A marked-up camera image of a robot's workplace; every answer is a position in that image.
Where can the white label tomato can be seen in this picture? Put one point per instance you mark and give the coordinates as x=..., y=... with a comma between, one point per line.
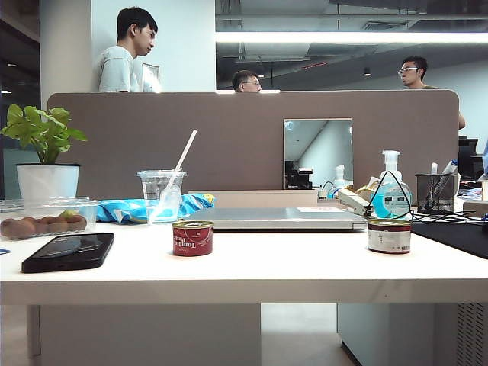
x=389, y=238

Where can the red tomato paste can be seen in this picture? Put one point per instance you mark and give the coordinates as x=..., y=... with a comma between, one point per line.
x=192, y=240

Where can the beige desk riser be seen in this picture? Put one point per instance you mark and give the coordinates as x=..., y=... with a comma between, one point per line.
x=259, y=198

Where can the silver closed laptop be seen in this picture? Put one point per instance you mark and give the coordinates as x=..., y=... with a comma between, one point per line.
x=282, y=219

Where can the brown desk divider panel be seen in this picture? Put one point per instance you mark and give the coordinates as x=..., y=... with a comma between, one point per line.
x=190, y=145

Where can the white drinking straw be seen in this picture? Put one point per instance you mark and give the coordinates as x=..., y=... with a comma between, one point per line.
x=185, y=152

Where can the square mirror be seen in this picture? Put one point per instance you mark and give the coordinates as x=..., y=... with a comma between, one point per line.
x=324, y=148

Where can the clear plastic cup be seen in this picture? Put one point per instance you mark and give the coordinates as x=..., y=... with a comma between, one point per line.
x=152, y=187

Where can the seated man with glasses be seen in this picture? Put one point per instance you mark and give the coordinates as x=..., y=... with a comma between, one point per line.
x=247, y=81

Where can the white stapler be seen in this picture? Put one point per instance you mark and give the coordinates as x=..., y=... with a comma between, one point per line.
x=352, y=200

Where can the crumpled yellow paper bag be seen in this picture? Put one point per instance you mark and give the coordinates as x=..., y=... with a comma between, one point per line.
x=368, y=185

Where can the blue snack bag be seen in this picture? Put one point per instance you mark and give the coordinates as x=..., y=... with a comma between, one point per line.
x=118, y=211

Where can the blue hand sanitizer bottle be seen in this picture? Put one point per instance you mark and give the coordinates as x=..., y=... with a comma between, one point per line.
x=390, y=194

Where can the man in white t-shirt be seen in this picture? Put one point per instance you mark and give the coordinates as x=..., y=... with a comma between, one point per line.
x=118, y=72

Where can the brown kiwi fruit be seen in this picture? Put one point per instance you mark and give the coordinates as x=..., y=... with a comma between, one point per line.
x=18, y=228
x=74, y=223
x=46, y=225

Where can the green fruit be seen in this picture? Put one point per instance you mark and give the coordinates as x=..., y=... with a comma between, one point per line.
x=68, y=213

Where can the black smartphone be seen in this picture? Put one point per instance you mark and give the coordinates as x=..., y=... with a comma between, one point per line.
x=68, y=251

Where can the black mesh pen holder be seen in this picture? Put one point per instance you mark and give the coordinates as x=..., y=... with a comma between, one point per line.
x=436, y=192

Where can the white plant pot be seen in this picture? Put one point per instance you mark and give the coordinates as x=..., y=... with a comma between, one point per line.
x=47, y=183

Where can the man in olive shirt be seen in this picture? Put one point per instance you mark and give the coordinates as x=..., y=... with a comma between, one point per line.
x=413, y=74

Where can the white marker pen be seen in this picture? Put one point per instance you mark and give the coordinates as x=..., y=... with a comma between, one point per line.
x=447, y=167

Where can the green leafy plant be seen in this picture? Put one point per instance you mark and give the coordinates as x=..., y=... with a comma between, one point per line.
x=42, y=129

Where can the black desk mat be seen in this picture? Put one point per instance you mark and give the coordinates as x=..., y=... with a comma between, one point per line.
x=453, y=236

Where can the clear plastic fruit container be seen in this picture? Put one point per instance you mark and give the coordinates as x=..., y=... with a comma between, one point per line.
x=23, y=209

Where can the black office chair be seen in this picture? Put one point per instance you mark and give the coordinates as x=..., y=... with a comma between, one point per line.
x=468, y=158

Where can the white under-desk cabinet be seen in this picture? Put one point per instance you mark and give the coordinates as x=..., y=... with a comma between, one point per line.
x=411, y=335

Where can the person in blue shirt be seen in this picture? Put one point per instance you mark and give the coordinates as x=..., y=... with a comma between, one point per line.
x=485, y=160

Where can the framed wall picture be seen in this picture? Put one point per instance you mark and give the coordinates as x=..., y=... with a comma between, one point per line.
x=151, y=76

